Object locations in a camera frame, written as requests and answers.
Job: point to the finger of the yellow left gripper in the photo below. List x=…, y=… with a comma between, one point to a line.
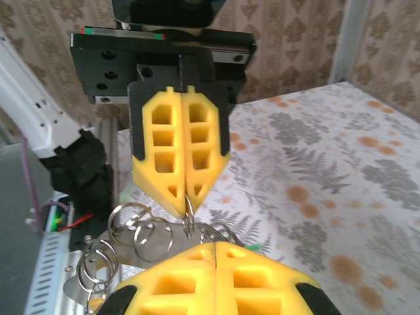
x=213, y=174
x=147, y=180

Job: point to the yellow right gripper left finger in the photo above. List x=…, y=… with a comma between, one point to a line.
x=183, y=295

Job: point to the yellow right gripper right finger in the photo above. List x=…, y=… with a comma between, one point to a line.
x=262, y=295

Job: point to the steel keyring disc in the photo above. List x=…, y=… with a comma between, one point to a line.
x=154, y=241

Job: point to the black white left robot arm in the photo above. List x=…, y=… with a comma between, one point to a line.
x=29, y=115

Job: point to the green key tag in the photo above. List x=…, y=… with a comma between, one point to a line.
x=253, y=249

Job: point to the aluminium side rail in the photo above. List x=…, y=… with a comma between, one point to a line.
x=110, y=147

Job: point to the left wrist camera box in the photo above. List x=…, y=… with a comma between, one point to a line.
x=164, y=10

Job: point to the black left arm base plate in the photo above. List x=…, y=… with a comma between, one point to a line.
x=78, y=236

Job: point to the aluminium corner post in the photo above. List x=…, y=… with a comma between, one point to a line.
x=349, y=39

